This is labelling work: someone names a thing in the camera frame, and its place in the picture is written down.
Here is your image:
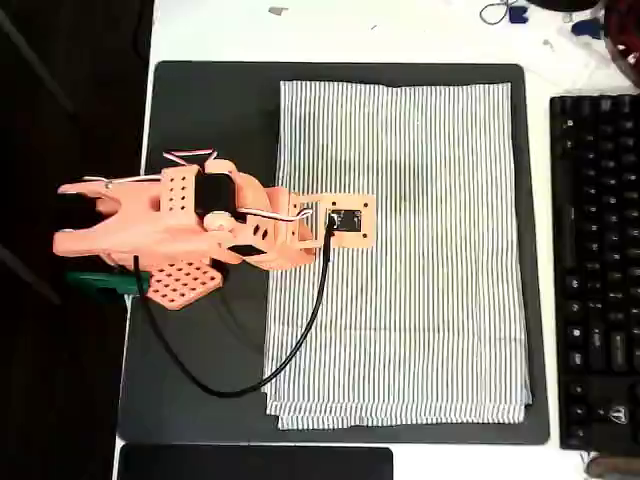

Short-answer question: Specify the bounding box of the striped grey-white cloth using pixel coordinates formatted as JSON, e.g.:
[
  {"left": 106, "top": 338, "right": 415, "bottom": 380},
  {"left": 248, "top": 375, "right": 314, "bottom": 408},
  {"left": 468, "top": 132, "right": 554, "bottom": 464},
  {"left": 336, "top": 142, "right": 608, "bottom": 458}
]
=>
[{"left": 263, "top": 79, "right": 534, "bottom": 431}]

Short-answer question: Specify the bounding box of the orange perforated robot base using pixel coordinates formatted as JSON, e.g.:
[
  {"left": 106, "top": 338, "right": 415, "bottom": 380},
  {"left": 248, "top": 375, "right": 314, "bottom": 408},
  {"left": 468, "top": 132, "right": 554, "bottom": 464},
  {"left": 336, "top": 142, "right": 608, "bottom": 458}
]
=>
[{"left": 144, "top": 258, "right": 225, "bottom": 312}]

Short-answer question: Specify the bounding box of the black rubber mat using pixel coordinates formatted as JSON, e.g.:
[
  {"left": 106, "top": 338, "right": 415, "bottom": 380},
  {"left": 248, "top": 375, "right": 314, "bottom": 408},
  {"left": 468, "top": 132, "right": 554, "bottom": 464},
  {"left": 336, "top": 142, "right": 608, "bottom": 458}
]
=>
[{"left": 115, "top": 60, "right": 551, "bottom": 446}]

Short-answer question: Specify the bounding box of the green table clamp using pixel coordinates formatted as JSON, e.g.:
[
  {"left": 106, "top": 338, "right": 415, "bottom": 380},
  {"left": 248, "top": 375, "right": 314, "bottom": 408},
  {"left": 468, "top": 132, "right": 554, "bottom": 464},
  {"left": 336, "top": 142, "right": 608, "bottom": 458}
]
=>
[{"left": 64, "top": 269, "right": 151, "bottom": 307}]

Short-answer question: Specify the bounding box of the grey metal leg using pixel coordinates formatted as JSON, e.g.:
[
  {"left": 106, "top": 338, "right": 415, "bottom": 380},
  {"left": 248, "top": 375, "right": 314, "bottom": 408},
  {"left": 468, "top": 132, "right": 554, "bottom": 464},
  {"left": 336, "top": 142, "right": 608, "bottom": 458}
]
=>
[
  {"left": 0, "top": 243, "right": 64, "bottom": 306},
  {"left": 0, "top": 8, "right": 77, "bottom": 117}
]

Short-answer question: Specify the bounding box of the black computer keyboard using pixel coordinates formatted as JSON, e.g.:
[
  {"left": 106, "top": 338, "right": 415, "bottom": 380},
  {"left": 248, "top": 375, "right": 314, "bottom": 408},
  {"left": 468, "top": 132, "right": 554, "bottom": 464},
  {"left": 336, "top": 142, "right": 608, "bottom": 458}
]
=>
[{"left": 548, "top": 93, "right": 640, "bottom": 451}]

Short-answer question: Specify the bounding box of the black round object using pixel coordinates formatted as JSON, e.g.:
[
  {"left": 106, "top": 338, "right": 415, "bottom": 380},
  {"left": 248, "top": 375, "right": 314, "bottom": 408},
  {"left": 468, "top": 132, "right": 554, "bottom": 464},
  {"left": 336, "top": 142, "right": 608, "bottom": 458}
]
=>
[{"left": 527, "top": 0, "right": 602, "bottom": 13}]

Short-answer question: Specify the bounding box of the red patterned object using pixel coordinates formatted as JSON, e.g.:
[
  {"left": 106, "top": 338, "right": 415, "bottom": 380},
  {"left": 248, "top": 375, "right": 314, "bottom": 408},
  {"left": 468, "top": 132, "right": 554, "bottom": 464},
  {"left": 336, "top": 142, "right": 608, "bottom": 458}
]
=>
[{"left": 602, "top": 0, "right": 640, "bottom": 91}]

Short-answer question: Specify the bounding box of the brown object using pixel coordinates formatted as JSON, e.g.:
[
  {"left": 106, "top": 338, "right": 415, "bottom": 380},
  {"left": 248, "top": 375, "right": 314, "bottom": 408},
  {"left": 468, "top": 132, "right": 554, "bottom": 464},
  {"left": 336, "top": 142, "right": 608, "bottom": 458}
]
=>
[{"left": 584, "top": 451, "right": 640, "bottom": 480}]

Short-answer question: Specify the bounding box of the black camera cable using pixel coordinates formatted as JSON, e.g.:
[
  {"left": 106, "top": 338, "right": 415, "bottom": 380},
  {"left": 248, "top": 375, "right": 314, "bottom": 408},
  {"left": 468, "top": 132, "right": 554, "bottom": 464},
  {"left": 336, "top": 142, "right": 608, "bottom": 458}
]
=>
[{"left": 130, "top": 212, "right": 339, "bottom": 399}]

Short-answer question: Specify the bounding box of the orange gripper camera mount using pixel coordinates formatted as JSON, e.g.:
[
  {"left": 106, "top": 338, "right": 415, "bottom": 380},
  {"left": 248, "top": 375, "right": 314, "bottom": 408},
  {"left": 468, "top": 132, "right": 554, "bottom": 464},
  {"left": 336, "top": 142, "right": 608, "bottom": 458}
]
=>
[{"left": 289, "top": 193, "right": 377, "bottom": 251}]

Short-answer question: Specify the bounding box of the thin grey wire loop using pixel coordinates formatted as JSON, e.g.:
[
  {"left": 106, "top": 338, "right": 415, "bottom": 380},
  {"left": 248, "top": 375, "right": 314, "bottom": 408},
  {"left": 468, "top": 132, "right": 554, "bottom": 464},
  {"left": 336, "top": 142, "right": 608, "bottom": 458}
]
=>
[{"left": 479, "top": 0, "right": 521, "bottom": 27}]

